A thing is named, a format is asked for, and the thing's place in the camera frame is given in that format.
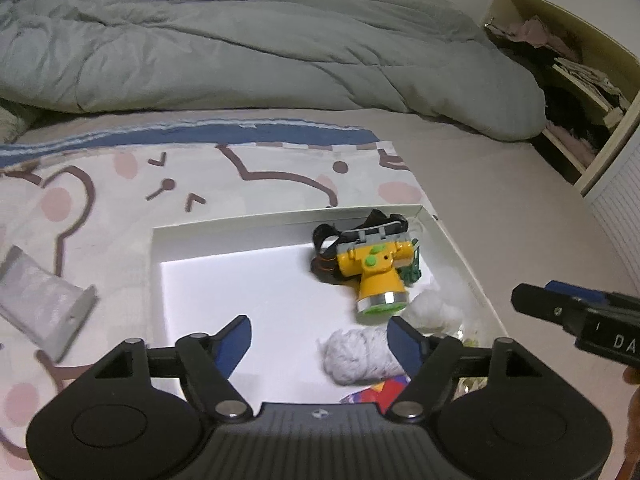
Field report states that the yellow headlamp with strap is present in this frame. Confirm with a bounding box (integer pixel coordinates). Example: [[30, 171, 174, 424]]
[[310, 209, 418, 314]]

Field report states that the cartoon printed bed sheet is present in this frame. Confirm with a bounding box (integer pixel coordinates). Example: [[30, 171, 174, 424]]
[[1, 110, 430, 479]]

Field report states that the person's right hand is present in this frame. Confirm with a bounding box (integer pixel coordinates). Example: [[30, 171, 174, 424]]
[[616, 367, 640, 480]]

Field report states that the wooden shelf with clothes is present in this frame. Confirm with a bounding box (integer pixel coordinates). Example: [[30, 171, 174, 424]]
[[483, 0, 639, 195]]

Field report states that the grey foil packet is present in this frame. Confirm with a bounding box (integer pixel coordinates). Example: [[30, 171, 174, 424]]
[[1, 246, 98, 363]]

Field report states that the grey green duvet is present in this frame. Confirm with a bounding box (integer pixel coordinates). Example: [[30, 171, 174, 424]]
[[1, 0, 546, 142]]

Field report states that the green clip with cord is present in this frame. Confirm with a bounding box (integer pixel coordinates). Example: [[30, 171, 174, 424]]
[[398, 238, 422, 287]]

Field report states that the white knitted cloth roll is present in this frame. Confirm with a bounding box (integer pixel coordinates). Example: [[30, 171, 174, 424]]
[[320, 326, 404, 386]]

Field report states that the colourful playing card box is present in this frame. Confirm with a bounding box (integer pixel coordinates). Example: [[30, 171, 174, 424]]
[[341, 376, 410, 413]]

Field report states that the white shallow cardboard box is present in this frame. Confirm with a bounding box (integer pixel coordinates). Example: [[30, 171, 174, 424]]
[[147, 202, 509, 406]]

